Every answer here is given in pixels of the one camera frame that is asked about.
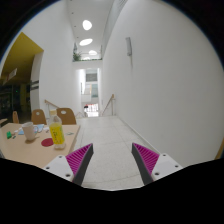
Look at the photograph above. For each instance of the white ceramic mug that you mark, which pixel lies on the white ceramic mug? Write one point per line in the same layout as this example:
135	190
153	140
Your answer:
29	137

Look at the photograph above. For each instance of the wooden stair handrail right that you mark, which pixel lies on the wooden stair handrail right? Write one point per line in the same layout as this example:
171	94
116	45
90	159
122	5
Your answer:
109	105

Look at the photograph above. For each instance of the green small object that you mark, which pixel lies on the green small object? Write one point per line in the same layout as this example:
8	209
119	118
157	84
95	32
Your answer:
9	135

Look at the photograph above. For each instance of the green balcony plant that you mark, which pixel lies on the green balcony plant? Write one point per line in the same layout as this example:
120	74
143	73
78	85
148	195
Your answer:
76	56

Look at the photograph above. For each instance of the wooden stair handrail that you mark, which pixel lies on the wooden stair handrail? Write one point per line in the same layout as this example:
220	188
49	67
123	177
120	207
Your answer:
50	104
109	105

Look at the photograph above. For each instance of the wooden chair left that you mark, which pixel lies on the wooden chair left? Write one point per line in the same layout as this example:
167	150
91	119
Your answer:
15	117

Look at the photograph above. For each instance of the wooden chair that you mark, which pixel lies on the wooden chair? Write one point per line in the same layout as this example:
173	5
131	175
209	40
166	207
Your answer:
67	116
38	117
15	117

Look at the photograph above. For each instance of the red round coaster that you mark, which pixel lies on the red round coaster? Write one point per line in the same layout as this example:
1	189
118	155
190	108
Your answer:
47	142

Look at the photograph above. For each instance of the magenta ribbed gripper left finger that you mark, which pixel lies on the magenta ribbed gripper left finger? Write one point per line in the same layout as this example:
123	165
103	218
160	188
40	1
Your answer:
73	166

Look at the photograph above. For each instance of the wooden stair handrail left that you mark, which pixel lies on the wooden stair handrail left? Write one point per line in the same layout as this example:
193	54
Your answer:
50	104

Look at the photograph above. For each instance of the yellow drink plastic bottle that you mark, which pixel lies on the yellow drink plastic bottle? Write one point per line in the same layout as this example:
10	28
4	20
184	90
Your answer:
56	130

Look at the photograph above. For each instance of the blue paper sheet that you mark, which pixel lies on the blue paper sheet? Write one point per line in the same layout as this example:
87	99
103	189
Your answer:
30	129

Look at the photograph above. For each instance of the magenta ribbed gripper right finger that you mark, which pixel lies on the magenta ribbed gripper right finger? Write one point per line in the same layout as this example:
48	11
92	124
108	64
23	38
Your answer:
153	166

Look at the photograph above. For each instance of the wooden chair right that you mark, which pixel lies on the wooden chair right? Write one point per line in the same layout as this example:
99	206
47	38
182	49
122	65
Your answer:
67	116

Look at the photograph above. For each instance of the wooden chair middle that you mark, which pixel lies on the wooden chair middle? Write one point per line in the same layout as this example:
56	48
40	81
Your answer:
38	117

